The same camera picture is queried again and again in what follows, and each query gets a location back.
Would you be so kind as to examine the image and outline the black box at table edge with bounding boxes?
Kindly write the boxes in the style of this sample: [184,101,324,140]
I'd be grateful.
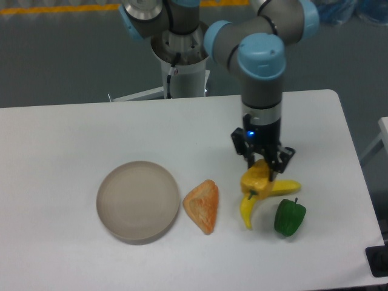
[365,245,387,278]

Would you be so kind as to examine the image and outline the orange toy toast slice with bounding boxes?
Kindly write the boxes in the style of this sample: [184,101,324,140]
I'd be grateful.
[182,179,219,235]

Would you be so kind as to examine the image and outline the white furniture edge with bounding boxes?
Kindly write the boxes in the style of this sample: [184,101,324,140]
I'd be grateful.
[359,116,387,167]

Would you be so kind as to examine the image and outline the yellow toy bell pepper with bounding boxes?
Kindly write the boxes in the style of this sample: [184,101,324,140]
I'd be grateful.
[240,159,274,200]

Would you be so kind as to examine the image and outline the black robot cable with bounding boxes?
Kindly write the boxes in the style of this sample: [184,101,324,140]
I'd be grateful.
[166,52,182,99]

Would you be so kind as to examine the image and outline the green toy bell pepper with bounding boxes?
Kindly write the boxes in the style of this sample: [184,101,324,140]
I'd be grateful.
[274,198,307,237]

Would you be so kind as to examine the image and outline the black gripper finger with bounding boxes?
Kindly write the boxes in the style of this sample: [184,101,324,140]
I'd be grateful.
[231,127,256,169]
[266,145,295,181]

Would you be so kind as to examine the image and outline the yellow toy banana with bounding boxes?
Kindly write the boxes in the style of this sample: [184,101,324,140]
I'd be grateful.
[239,179,302,230]

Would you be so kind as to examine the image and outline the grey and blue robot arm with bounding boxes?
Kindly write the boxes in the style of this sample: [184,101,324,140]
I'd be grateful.
[119,1,319,181]

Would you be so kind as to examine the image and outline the blue plastic bags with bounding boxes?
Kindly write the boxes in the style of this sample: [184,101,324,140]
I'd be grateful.
[313,0,387,26]

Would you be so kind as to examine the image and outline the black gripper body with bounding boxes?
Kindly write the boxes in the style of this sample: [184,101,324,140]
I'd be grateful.
[242,114,281,161]

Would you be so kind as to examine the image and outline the beige round plate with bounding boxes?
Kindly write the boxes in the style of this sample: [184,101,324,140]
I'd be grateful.
[96,161,180,245]

